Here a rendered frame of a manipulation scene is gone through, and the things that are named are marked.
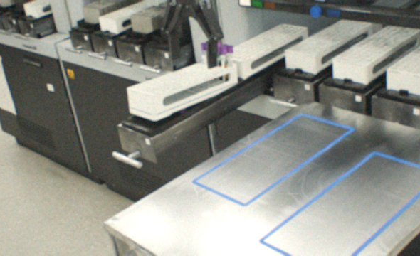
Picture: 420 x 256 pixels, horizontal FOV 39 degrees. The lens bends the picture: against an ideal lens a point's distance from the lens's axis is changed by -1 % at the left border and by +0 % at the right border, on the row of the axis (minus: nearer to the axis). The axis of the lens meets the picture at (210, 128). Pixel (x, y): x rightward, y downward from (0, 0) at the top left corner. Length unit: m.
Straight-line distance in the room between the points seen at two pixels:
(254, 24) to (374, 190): 0.85
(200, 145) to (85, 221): 0.82
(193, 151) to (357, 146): 0.91
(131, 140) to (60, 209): 1.34
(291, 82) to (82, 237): 1.28
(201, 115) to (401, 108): 0.48
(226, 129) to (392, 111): 0.60
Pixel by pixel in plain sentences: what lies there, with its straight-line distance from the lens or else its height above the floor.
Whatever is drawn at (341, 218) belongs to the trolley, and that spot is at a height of 0.82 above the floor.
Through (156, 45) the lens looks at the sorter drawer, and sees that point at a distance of 1.98.
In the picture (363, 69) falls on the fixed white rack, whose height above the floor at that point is 0.86.
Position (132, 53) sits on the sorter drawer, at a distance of 2.09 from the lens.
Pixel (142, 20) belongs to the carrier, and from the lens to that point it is 2.10.
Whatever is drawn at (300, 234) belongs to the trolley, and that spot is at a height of 0.82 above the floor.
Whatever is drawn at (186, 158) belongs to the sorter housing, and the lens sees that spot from 2.09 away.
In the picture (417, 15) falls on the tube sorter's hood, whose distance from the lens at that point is 1.43.
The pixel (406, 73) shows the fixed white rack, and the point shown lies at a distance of 1.45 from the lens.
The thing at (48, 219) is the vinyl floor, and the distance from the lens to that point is 2.73.
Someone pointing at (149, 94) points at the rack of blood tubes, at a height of 0.90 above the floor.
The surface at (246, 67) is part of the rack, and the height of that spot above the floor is 0.84.
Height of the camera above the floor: 1.43
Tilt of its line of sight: 27 degrees down
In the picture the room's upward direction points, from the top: 9 degrees counter-clockwise
